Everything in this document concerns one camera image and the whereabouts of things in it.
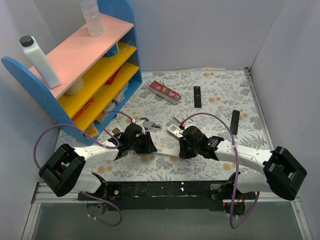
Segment small white display remote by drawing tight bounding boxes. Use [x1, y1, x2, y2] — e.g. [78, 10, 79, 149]
[110, 126, 123, 138]

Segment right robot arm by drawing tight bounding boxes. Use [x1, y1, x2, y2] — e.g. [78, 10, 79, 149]
[178, 126, 307, 201]

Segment white bottle black cap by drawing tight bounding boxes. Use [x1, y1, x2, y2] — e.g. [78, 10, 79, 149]
[19, 35, 62, 89]

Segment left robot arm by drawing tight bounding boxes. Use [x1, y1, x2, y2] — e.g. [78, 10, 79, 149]
[38, 122, 158, 200]

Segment white ac remote upper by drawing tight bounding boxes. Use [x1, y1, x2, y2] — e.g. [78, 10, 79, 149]
[173, 112, 194, 125]

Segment orange box on shelf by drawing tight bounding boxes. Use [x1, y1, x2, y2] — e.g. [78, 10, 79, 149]
[72, 97, 95, 122]

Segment black tv remote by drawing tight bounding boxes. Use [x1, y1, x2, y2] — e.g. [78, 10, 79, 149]
[193, 86, 202, 108]

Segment pile of small batteries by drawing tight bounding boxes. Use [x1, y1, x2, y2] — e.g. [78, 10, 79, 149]
[140, 117, 162, 130]

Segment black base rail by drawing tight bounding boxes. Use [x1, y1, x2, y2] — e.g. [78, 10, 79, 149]
[77, 181, 257, 218]

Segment slim white remote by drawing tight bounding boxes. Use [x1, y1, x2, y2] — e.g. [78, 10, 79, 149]
[155, 148, 180, 157]

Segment white packets on shelf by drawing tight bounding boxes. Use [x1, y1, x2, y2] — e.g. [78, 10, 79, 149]
[96, 90, 125, 122]

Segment white ac remote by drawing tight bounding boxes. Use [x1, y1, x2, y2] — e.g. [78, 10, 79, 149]
[167, 124, 183, 139]
[173, 112, 194, 125]

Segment black remote control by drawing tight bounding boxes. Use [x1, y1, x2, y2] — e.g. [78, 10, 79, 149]
[230, 110, 240, 135]

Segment purple cable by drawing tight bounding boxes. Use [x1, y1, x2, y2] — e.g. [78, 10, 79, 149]
[182, 112, 261, 230]
[33, 109, 137, 227]

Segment floral table mat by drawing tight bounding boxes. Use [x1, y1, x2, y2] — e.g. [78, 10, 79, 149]
[46, 69, 280, 182]

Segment beige cylinder on shelf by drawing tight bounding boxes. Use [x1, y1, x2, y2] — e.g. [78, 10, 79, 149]
[64, 77, 84, 96]

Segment blue white can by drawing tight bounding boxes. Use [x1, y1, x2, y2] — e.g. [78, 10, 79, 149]
[103, 43, 119, 58]

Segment blue pink yellow shelf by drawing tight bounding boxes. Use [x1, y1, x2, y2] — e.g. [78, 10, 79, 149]
[1, 0, 142, 146]

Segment red toothpaste box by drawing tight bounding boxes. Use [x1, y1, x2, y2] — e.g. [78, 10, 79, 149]
[148, 81, 182, 105]

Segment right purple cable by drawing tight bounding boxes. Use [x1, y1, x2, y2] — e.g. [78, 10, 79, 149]
[182, 112, 261, 230]

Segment white ac remote lower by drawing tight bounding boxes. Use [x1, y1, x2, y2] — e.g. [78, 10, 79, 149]
[167, 124, 183, 139]

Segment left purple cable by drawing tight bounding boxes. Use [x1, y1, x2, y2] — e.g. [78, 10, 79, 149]
[33, 109, 137, 227]

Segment clear plastic water bottle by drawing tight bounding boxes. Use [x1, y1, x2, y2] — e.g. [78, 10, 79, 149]
[78, 0, 104, 37]

